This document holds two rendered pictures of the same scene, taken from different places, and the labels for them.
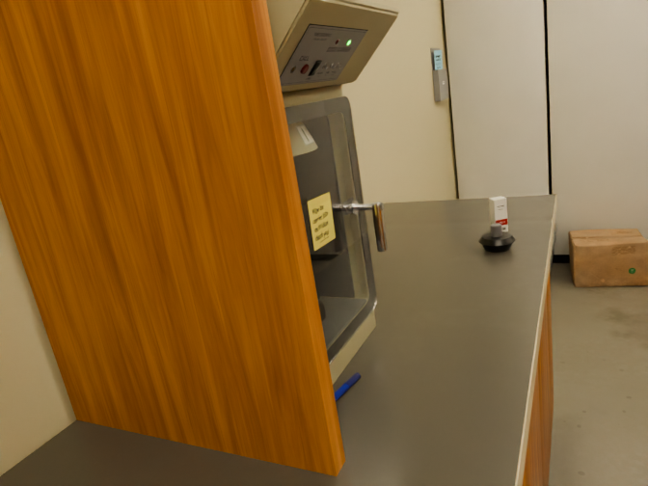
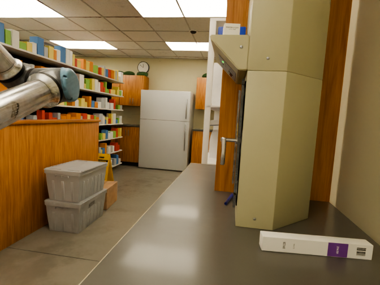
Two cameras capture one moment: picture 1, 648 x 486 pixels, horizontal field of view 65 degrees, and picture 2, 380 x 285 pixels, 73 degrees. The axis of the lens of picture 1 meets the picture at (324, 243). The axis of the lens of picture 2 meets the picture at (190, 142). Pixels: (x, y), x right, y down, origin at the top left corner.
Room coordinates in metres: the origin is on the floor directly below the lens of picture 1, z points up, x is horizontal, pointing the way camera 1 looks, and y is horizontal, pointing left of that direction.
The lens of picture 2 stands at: (1.60, -0.47, 1.27)
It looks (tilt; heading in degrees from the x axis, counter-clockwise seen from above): 6 degrees down; 161
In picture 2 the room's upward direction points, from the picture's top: 3 degrees clockwise
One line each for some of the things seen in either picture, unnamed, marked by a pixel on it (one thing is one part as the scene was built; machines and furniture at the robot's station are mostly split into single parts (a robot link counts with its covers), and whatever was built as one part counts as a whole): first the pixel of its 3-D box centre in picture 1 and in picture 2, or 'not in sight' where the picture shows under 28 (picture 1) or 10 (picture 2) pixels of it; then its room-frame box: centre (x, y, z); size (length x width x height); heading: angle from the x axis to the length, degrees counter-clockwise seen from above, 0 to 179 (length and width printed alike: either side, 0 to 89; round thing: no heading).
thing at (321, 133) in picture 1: (327, 230); (237, 141); (0.78, -0.01, 1.19); 0.30 x 0.01 x 0.40; 152
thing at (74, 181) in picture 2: not in sight; (78, 179); (-1.47, -0.70, 0.49); 0.60 x 0.42 x 0.33; 152
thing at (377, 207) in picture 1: (370, 226); (228, 150); (0.86, -0.09, 1.17); 0.05 x 0.03 x 0.10; 62
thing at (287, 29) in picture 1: (330, 46); (229, 63); (0.75, -0.05, 1.46); 0.32 x 0.11 x 0.10; 152
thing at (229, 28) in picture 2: not in sight; (230, 35); (0.80, -0.08, 1.54); 0.05 x 0.05 x 0.06; 70
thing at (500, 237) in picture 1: (497, 236); not in sight; (1.25, -0.45, 0.97); 0.09 x 0.09 x 0.07
